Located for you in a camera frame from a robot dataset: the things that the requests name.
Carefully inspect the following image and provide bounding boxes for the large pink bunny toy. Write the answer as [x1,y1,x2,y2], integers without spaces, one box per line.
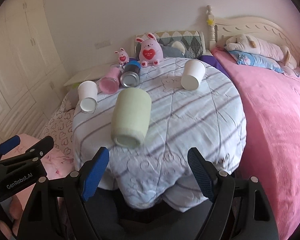
[135,33,164,68]

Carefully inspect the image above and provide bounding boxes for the cream wardrobe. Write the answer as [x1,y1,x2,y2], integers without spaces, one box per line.
[0,0,68,142]

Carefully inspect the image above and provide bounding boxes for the light green cup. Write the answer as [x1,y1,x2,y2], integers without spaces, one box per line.
[111,88,152,148]

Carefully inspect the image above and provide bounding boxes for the grey daisy pillow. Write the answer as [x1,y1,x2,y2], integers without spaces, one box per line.
[63,88,79,112]

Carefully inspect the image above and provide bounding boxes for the pink cloth on floor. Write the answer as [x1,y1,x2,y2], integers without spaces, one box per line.
[0,136,67,239]

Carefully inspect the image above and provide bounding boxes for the heart pattern sheet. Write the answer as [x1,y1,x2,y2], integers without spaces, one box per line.
[39,97,75,158]

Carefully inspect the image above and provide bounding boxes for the white pink plush dog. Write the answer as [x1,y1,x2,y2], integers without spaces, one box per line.
[225,34,298,69]

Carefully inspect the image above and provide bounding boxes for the pink fleece blanket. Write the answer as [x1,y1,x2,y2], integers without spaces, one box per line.
[212,48,300,239]

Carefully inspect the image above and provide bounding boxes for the white paper cup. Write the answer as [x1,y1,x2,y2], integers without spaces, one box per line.
[181,59,206,90]
[78,81,98,113]

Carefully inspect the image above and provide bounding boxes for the grey plush toy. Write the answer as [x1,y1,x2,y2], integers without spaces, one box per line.
[160,41,186,58]

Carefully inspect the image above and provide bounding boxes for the black blue metal tumbler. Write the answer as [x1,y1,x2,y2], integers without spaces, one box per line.
[120,61,141,88]

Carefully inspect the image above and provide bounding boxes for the white paper cup right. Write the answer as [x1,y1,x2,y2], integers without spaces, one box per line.
[181,59,206,90]

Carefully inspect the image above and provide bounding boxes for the purple sheet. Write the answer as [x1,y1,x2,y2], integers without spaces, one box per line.
[199,55,230,79]

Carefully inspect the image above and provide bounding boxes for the small pink bunny toy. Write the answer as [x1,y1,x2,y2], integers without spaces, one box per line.
[115,48,130,66]

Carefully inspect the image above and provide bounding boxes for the blue cartoon pillow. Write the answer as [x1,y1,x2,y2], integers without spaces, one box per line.
[228,50,284,74]

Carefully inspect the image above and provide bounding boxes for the wall socket plate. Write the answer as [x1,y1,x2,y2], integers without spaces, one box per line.
[95,40,112,50]

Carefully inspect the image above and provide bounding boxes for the white paper cup left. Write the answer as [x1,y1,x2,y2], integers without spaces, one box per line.
[78,81,98,113]

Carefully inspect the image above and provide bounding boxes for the green diamond quilted cushion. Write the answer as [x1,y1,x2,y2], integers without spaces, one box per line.
[132,30,206,60]

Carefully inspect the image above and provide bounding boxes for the cream wooden headboard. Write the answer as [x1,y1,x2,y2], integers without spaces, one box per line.
[206,5,300,66]

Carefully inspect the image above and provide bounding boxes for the pink glass jar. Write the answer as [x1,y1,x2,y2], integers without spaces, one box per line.
[99,65,122,94]

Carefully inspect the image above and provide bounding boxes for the cream bedside table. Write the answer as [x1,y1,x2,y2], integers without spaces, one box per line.
[64,63,112,87]

